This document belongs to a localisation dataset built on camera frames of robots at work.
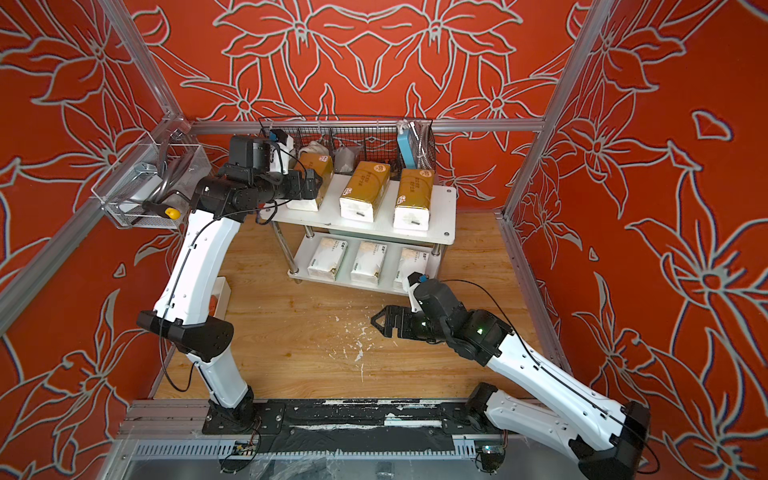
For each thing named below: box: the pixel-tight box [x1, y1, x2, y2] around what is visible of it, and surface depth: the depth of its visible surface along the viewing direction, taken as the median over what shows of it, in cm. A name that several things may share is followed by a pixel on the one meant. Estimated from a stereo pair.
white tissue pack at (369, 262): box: [351, 241, 387, 284], surface depth 93 cm
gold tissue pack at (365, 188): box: [340, 161, 391, 223], surface depth 70 cm
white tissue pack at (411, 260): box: [393, 247, 430, 292], surface depth 92 cm
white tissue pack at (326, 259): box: [307, 237, 348, 281], surface depth 94 cm
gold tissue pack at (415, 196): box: [393, 169, 435, 231], surface depth 68 cm
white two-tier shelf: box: [260, 175, 457, 294], surface depth 91 cm
